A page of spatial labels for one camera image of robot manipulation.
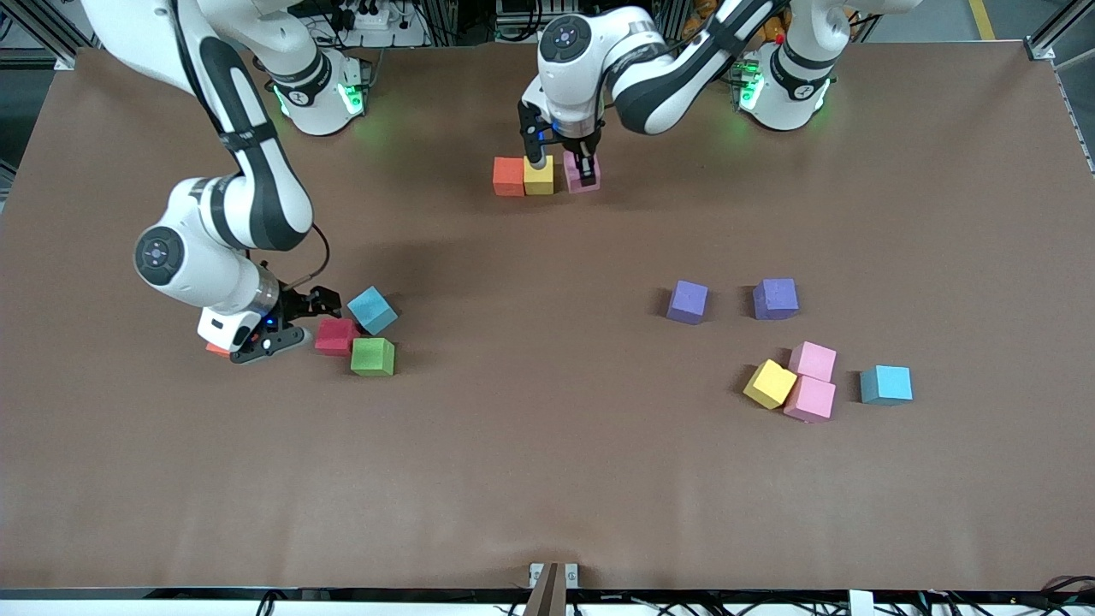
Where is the pink foam cube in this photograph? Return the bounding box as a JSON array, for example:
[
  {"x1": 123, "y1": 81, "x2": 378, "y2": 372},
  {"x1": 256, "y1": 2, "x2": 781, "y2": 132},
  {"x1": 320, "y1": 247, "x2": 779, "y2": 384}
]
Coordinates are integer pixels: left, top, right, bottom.
[
  {"x1": 783, "y1": 375, "x2": 837, "y2": 424},
  {"x1": 562, "y1": 151, "x2": 602, "y2": 195},
  {"x1": 788, "y1": 341, "x2": 838, "y2": 383}
]

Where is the metal bracket with brown post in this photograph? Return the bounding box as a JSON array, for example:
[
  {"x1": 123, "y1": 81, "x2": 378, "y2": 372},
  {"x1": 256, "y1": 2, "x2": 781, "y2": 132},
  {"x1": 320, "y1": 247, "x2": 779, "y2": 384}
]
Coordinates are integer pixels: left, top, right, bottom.
[{"x1": 528, "y1": 561, "x2": 580, "y2": 616}]

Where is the crimson foam cube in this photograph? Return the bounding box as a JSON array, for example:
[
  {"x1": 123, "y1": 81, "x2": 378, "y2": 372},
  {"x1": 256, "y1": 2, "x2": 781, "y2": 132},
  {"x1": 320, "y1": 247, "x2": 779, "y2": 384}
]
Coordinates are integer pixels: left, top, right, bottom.
[{"x1": 314, "y1": 317, "x2": 360, "y2": 357}]

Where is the white power strip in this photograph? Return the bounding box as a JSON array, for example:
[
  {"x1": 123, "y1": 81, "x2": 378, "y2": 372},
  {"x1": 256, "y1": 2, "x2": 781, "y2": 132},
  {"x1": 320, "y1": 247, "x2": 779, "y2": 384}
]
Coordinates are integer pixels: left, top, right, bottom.
[{"x1": 332, "y1": 0, "x2": 430, "y2": 49}]

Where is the green foam cube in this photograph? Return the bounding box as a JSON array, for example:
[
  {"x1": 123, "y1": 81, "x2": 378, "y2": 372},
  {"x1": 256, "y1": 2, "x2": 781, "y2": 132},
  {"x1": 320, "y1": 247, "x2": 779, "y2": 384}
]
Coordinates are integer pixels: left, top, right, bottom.
[{"x1": 350, "y1": 337, "x2": 396, "y2": 377}]

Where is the dark purple foam cube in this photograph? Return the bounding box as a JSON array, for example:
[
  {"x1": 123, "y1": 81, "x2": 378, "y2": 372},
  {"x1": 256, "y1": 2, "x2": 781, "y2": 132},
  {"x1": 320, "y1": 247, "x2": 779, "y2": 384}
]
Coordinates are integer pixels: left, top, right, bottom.
[{"x1": 753, "y1": 278, "x2": 800, "y2": 321}]

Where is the light purple foam cube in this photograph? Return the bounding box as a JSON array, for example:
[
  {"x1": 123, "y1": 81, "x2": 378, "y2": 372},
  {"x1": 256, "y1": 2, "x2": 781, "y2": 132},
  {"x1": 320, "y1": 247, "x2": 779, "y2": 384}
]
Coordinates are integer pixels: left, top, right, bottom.
[{"x1": 666, "y1": 280, "x2": 710, "y2": 326}]

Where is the blue foam cube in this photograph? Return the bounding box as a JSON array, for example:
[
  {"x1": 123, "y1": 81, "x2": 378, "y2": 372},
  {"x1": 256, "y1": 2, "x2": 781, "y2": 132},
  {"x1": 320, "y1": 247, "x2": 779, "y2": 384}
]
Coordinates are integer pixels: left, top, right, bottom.
[
  {"x1": 346, "y1": 286, "x2": 400, "y2": 336},
  {"x1": 860, "y1": 364, "x2": 914, "y2": 406}
]

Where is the brown table cover sheet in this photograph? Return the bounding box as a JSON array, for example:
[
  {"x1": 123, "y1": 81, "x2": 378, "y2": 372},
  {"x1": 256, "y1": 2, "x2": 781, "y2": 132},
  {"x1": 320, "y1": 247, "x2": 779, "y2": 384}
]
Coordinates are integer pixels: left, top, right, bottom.
[{"x1": 0, "y1": 41, "x2": 1095, "y2": 593}]

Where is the aluminium frame profile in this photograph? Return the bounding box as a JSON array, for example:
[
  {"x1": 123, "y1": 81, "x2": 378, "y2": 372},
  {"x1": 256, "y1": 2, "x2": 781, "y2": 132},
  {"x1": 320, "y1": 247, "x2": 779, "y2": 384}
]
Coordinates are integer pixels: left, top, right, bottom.
[
  {"x1": 1025, "y1": 0, "x2": 1095, "y2": 176},
  {"x1": 0, "y1": 0, "x2": 95, "y2": 71}
]

